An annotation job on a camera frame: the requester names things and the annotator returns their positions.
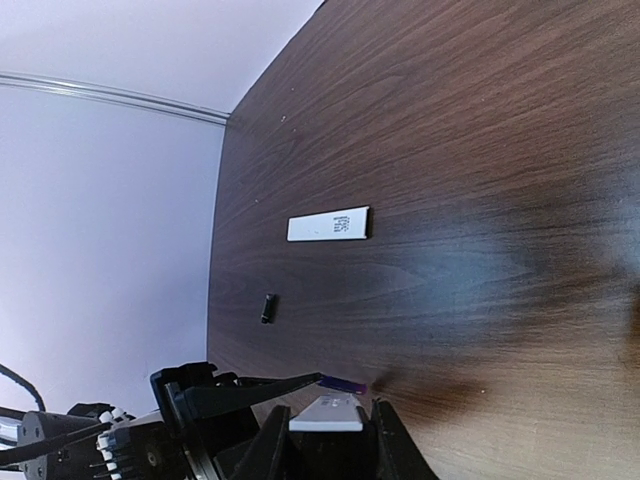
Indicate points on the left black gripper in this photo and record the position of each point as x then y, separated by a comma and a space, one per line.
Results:
208, 412

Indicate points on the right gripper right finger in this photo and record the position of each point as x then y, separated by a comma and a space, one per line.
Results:
398, 455

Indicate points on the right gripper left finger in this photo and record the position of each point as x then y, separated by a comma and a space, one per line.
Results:
260, 445

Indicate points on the white remote control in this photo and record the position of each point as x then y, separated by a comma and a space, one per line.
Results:
330, 413

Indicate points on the purple battery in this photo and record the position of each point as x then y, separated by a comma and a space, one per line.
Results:
343, 385

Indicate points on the white battery cover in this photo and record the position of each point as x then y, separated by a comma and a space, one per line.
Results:
338, 225

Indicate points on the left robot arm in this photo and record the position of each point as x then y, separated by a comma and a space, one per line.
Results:
63, 446

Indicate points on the black battery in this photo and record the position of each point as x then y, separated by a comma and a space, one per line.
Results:
269, 308

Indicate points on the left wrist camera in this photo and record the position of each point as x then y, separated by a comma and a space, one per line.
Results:
134, 448

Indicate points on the left aluminium frame post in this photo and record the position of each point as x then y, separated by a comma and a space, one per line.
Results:
114, 96

